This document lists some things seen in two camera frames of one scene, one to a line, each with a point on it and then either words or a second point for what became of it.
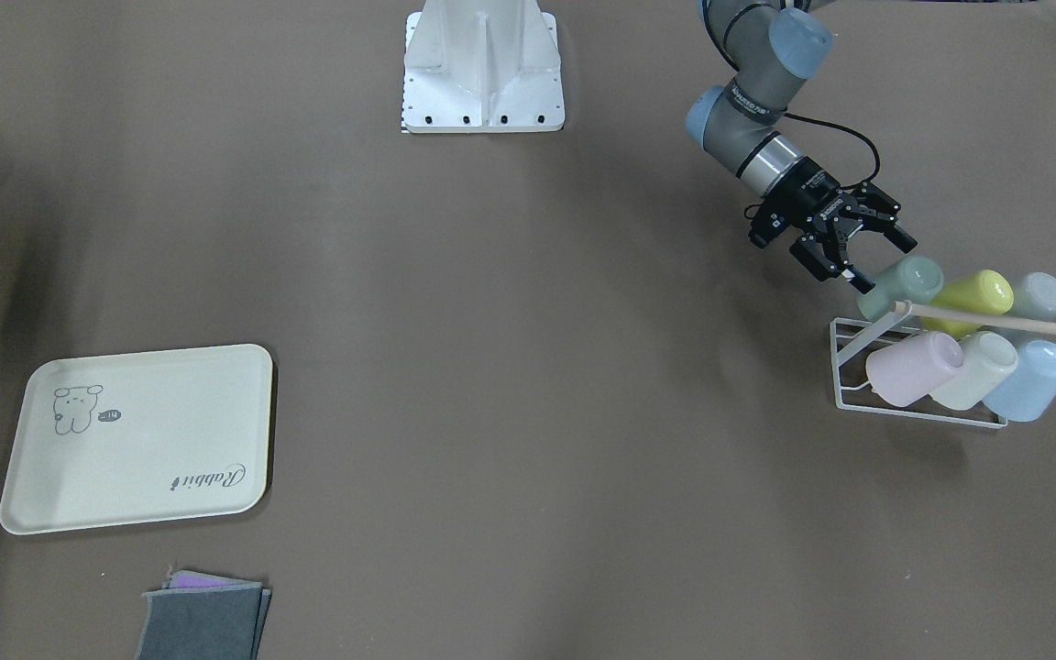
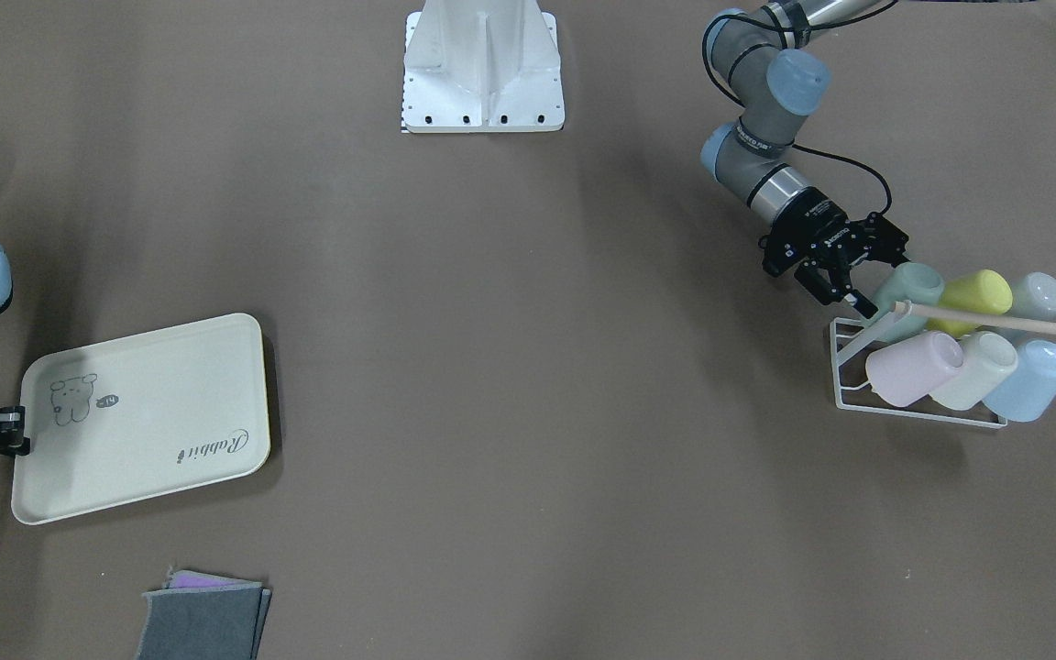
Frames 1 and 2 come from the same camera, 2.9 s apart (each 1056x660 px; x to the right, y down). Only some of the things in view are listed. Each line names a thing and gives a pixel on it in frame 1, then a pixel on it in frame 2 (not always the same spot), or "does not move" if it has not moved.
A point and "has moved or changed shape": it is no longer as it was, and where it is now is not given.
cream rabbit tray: x=123 y=440 has moved or changed shape
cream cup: x=987 y=357 does not move
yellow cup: x=985 y=290 does not move
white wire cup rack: x=852 y=335 does not move
